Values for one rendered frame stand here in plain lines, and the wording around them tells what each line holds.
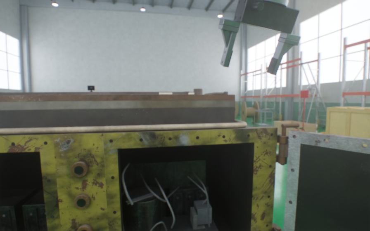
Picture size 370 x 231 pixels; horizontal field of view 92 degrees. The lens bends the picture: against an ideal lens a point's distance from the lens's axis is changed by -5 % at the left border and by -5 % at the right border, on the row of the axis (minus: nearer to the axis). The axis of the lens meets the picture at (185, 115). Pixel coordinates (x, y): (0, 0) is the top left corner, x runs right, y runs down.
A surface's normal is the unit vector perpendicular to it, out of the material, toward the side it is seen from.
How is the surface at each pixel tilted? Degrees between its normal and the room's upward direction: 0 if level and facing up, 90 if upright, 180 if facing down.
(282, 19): 114
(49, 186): 90
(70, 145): 90
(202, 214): 90
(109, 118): 90
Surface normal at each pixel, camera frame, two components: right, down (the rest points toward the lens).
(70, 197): 0.17, 0.08
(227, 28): 0.13, 0.47
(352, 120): -0.99, 0.02
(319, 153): -0.77, 0.06
